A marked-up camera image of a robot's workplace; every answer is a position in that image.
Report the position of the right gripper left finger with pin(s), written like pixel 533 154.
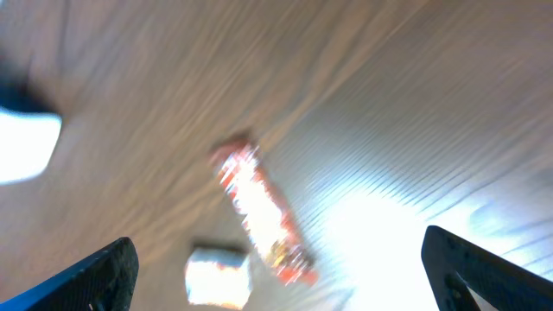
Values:
pixel 104 281

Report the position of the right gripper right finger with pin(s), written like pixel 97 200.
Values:
pixel 456 268

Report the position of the small orange tissue pack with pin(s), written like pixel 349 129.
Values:
pixel 218 277

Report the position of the red orange snack packet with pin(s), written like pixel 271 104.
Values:
pixel 267 217

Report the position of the white barcode scanner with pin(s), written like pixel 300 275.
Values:
pixel 30 130

